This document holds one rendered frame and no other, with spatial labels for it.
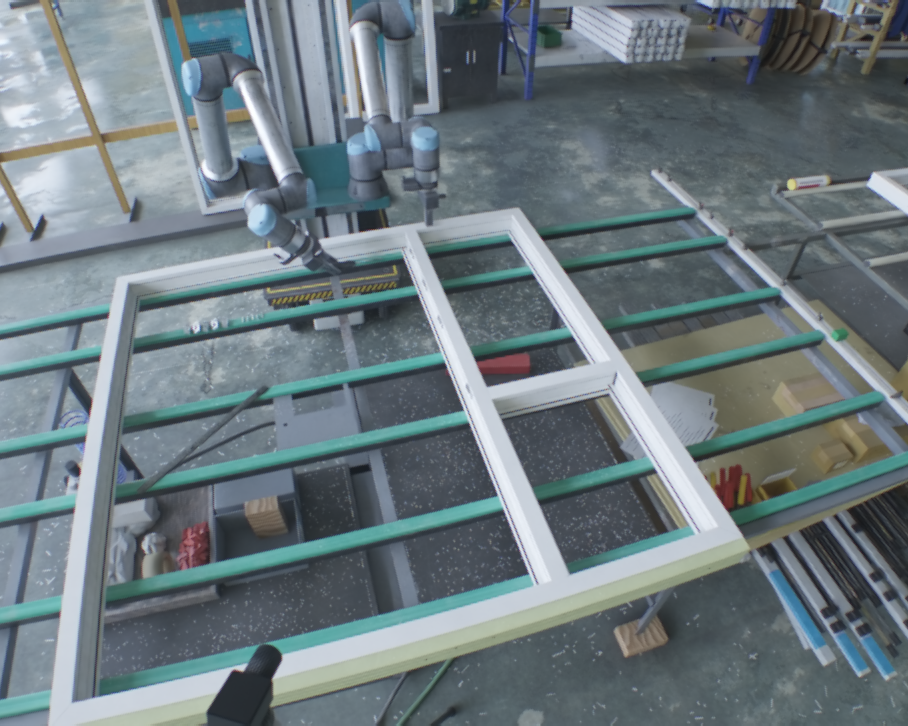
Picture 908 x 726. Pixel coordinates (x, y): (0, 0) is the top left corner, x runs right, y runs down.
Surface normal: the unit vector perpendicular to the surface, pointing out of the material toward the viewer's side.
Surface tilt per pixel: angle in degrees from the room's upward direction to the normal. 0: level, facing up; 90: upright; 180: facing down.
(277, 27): 90
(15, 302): 0
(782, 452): 0
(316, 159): 90
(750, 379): 0
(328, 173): 90
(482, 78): 90
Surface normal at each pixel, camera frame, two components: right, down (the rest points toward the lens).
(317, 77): 0.22, 0.70
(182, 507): 0.00, -0.70
